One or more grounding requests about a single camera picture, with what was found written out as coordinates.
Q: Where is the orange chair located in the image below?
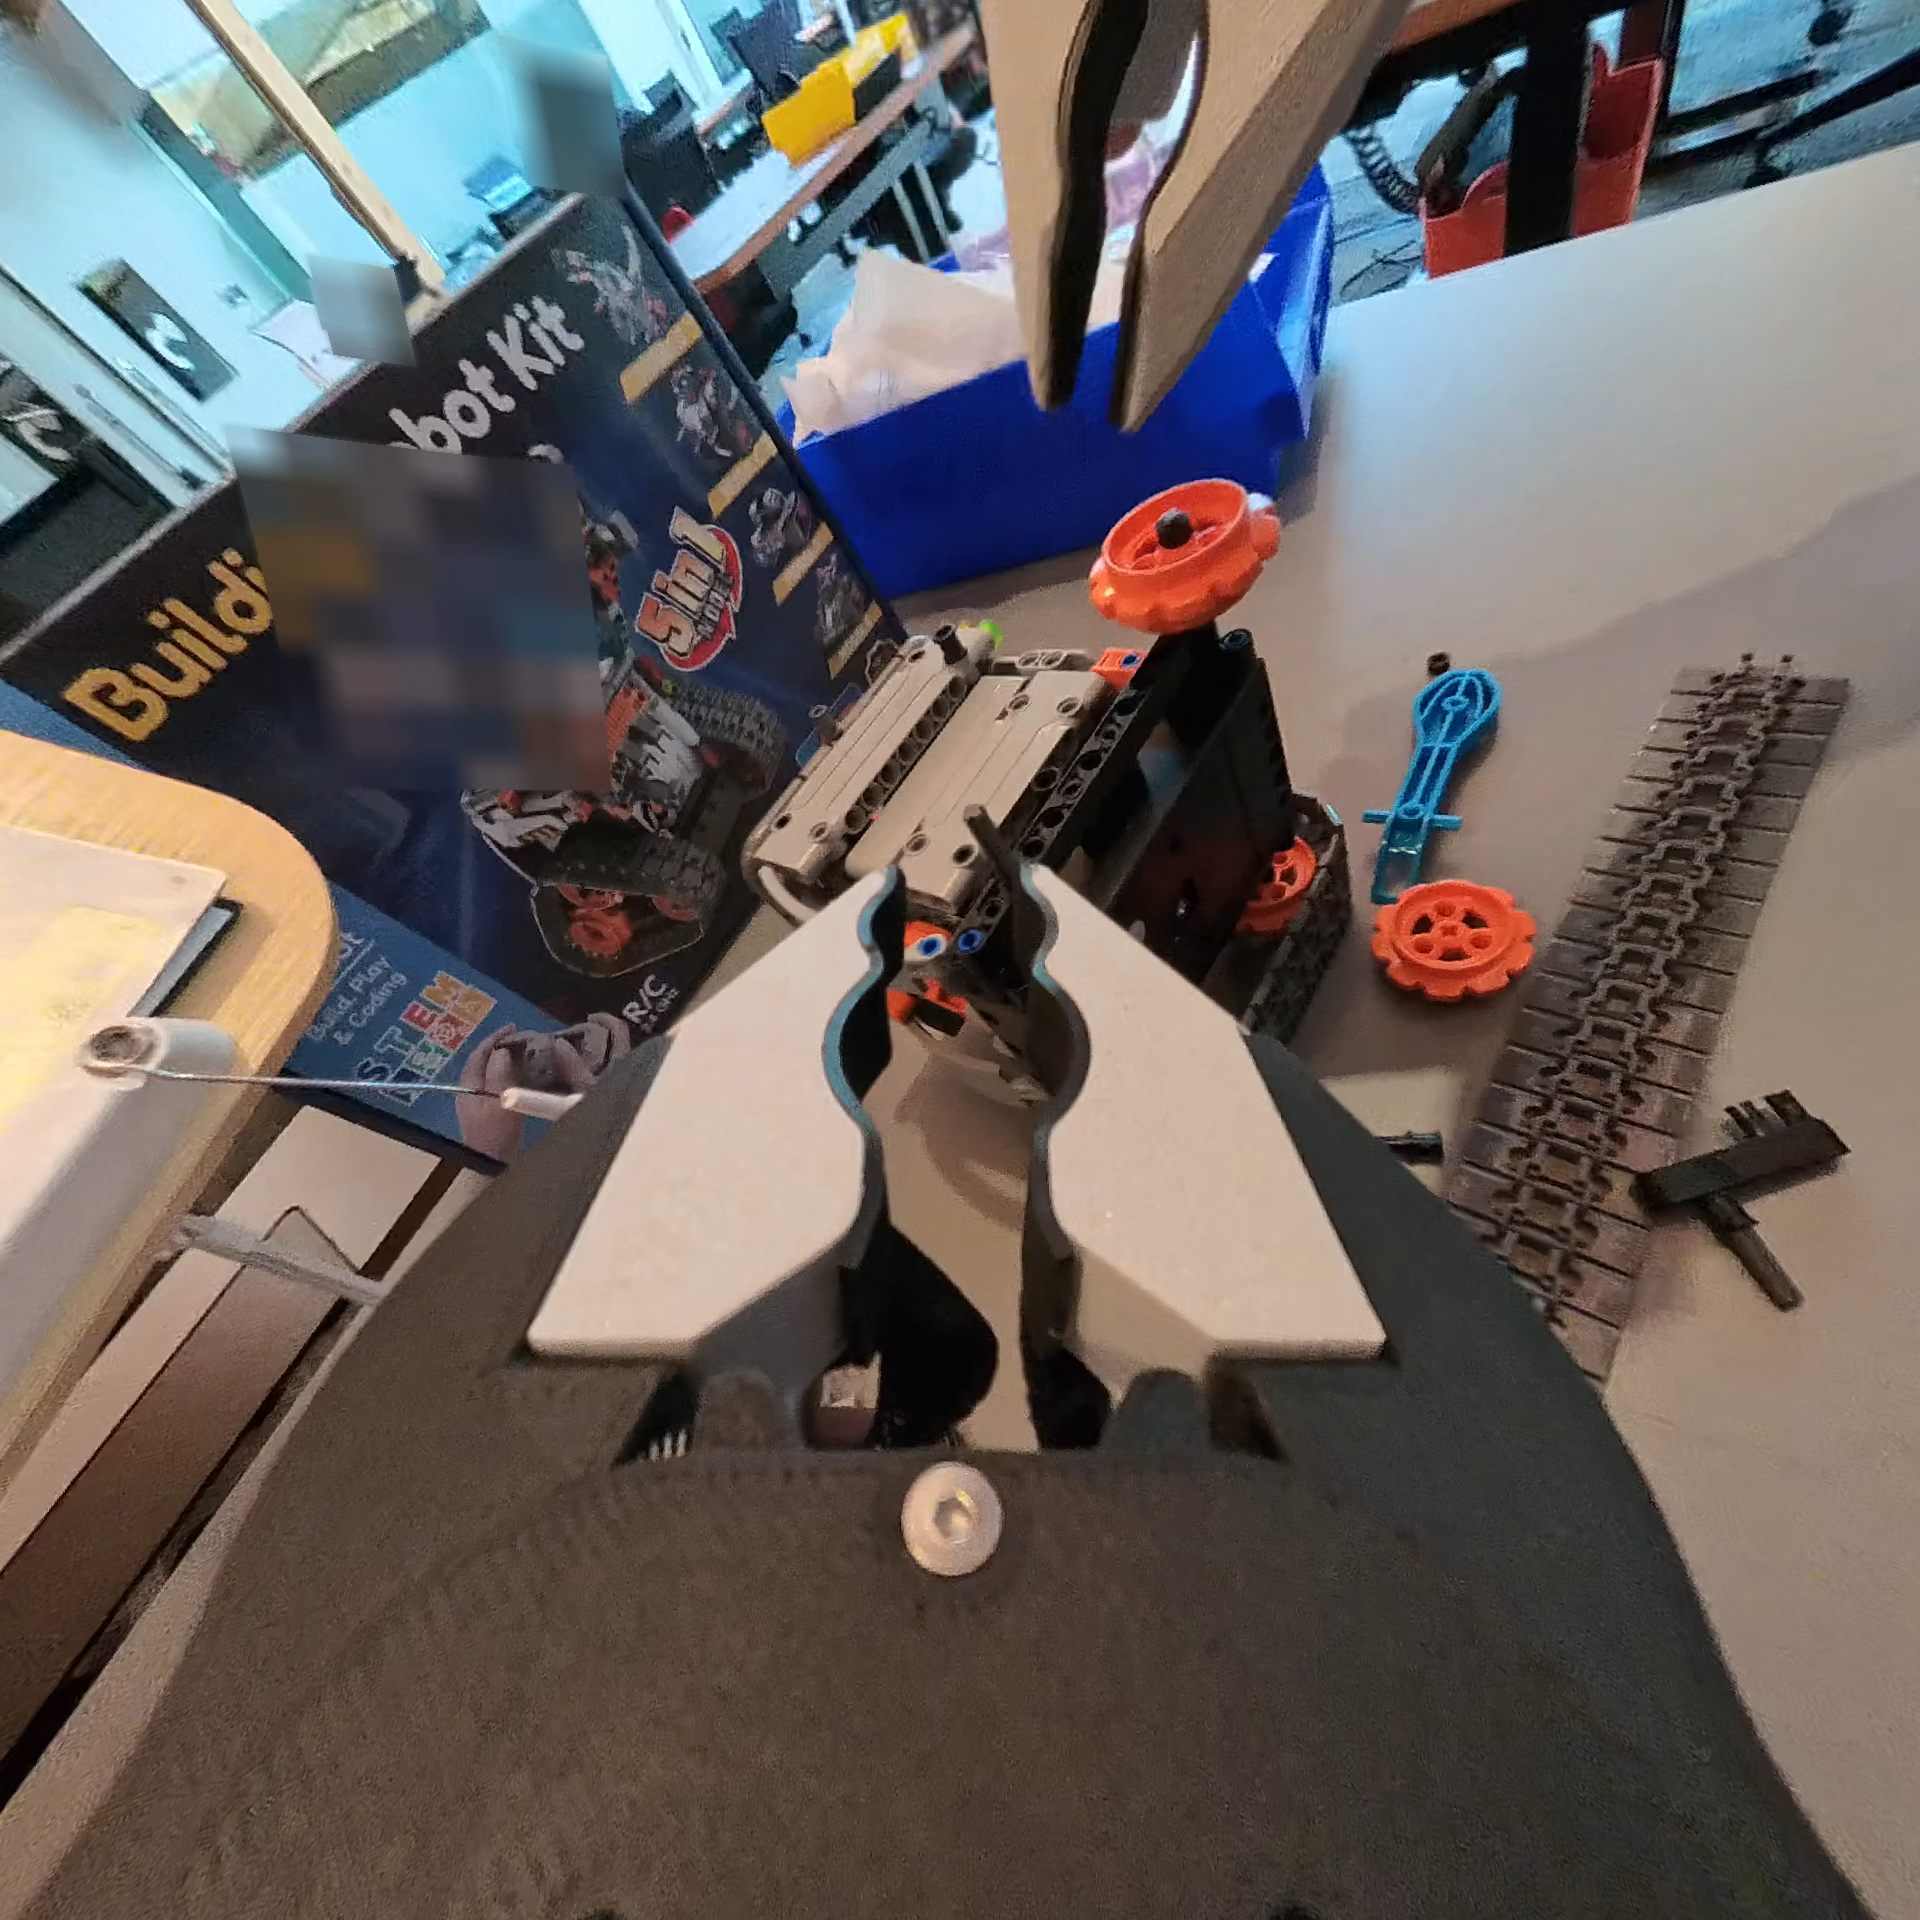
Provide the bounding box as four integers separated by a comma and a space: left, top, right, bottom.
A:
1427, 46, 1666, 280

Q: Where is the orange gear wheel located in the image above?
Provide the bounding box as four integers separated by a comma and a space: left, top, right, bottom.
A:
1376, 880, 1538, 1002
1088, 480, 1288, 639

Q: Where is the yellow storage bin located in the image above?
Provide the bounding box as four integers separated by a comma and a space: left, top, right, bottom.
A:
760, 16, 912, 158

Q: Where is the black lever with grey axle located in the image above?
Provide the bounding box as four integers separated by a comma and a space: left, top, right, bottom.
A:
1636, 1090, 1855, 1313

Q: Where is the instruction booklet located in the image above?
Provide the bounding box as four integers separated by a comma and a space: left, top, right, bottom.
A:
0, 826, 235, 1232

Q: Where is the robot kit box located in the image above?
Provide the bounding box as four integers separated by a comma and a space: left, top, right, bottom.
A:
0, 196, 907, 1177

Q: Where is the grey toy robot vehicle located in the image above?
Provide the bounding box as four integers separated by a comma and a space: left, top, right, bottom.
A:
739, 616, 1353, 1039

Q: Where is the grey track chain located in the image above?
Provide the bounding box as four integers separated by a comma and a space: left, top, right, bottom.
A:
1441, 667, 1855, 1383

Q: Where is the wooden desk riser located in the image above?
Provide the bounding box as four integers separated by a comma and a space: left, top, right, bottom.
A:
0, 729, 340, 1472

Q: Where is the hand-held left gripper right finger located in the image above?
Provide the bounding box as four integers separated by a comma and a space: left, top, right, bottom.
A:
1022, 871, 1387, 1435

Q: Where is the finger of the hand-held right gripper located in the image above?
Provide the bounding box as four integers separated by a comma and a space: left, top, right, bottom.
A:
1119, 0, 1412, 436
977, 0, 1136, 415

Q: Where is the long wooden table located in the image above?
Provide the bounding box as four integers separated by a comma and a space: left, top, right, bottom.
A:
678, 32, 977, 294

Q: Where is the blue plastic bin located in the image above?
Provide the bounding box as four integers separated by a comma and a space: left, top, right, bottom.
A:
787, 167, 1337, 601

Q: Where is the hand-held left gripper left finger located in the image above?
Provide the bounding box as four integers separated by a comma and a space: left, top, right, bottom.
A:
527, 871, 904, 1435

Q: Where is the teal plastic wrench tool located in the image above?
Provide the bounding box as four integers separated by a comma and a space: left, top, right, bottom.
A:
1367, 667, 1503, 903

